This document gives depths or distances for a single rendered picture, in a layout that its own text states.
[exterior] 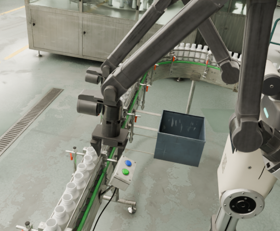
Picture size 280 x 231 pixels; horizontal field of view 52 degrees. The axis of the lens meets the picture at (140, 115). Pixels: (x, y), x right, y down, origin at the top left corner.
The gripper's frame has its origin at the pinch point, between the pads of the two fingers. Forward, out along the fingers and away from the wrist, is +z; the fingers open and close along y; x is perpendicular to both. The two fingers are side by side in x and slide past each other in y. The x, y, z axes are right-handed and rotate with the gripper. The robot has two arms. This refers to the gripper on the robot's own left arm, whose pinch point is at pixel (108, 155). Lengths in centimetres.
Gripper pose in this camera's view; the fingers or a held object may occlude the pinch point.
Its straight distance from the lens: 93.9
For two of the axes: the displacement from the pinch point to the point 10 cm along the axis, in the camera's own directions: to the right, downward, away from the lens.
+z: -1.2, 8.5, 5.1
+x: 1.8, -4.9, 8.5
